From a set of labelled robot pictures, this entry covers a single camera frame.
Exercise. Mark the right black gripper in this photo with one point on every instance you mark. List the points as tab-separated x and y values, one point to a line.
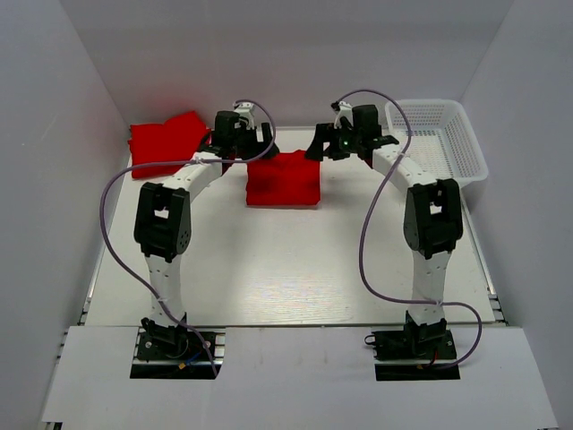
326	133

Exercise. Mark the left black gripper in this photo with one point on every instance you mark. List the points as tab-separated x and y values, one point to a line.
257	147

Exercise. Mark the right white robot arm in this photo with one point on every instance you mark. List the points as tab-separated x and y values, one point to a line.
432	222

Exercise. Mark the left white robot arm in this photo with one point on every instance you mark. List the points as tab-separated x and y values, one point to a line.
163	223

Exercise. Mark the folded red t-shirt stack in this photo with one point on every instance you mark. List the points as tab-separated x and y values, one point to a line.
178	138

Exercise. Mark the white plastic basket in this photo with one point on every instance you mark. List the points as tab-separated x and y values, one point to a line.
442	140

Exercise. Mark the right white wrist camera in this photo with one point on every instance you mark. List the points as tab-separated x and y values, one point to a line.
343	115

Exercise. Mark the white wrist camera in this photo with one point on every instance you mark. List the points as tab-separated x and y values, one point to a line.
343	115
244	117

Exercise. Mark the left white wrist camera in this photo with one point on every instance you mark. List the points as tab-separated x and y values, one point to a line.
244	117

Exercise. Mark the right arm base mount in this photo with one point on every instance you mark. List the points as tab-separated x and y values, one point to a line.
415	353

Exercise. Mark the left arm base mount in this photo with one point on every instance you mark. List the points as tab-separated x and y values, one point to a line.
175	353

